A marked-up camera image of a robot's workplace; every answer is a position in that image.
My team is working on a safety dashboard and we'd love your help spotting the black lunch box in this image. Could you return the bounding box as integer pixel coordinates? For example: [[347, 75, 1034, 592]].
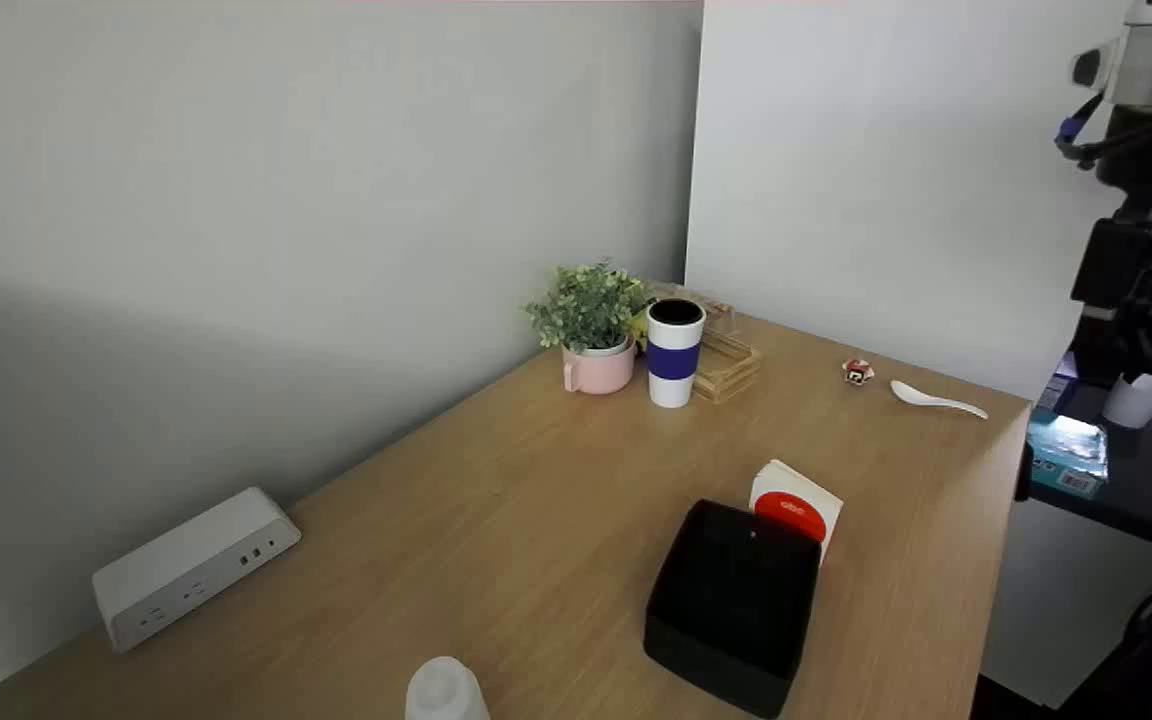
[[646, 498, 820, 714]]

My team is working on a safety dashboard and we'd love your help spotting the white power strip box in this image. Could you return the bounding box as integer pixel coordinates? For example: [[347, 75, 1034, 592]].
[[92, 489, 302, 650]]

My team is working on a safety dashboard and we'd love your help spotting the blue tissue box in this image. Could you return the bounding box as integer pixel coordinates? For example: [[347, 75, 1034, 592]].
[[1028, 416, 1107, 495]]

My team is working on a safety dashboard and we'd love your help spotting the green plant pink pot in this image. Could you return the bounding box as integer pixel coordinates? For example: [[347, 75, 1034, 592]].
[[525, 259, 649, 396]]

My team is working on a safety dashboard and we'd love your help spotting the white cup blue band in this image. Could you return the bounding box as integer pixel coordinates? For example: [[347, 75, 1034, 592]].
[[649, 301, 704, 406]]

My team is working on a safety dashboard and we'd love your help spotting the wooden slat tray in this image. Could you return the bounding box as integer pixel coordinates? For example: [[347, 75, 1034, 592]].
[[696, 337, 761, 398]]

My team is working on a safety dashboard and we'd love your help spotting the small red white toy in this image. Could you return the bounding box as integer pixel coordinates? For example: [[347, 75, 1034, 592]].
[[841, 356, 878, 382]]

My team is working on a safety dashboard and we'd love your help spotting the white plastic spoon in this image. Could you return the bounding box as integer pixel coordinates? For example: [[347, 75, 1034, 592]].
[[889, 378, 987, 420]]

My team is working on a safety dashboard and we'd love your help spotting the white squeeze bottle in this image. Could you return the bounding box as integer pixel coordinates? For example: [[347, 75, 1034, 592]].
[[405, 654, 493, 720]]

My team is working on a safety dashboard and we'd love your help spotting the white paper cup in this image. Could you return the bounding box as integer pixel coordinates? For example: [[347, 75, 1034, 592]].
[[1106, 370, 1152, 429]]

